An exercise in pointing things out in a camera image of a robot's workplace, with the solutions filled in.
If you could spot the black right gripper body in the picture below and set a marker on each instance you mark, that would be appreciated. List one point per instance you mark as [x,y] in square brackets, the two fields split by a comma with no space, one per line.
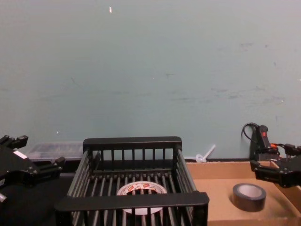
[292,174]

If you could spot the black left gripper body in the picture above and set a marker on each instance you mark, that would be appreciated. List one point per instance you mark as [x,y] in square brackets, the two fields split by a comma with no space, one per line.
[16,168]

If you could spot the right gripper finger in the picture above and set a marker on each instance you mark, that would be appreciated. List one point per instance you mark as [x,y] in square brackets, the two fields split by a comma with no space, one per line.
[266,173]
[292,151]

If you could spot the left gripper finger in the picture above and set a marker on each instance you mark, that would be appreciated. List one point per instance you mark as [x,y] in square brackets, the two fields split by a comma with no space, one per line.
[16,142]
[48,170]

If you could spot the roll of silver tape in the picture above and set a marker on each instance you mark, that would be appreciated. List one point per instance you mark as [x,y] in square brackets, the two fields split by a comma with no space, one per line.
[249,200]

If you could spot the roll of white tape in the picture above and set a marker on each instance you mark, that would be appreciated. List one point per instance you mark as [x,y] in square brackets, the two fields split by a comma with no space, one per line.
[141,187]

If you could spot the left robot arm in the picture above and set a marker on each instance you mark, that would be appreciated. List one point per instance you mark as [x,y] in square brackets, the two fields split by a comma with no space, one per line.
[2,198]

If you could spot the clear plastic case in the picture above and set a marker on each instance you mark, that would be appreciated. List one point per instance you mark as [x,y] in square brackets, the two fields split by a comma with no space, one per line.
[54,150]

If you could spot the shallow brown cardboard tray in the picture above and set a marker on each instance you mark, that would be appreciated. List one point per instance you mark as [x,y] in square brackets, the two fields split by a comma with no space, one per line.
[211,195]

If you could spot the small white three-armed plastic piece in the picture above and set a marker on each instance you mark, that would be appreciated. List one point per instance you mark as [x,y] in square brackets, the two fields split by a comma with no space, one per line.
[201,158]

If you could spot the black rack with steel bars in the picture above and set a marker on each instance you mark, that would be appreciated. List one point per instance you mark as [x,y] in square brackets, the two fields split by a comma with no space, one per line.
[131,141]

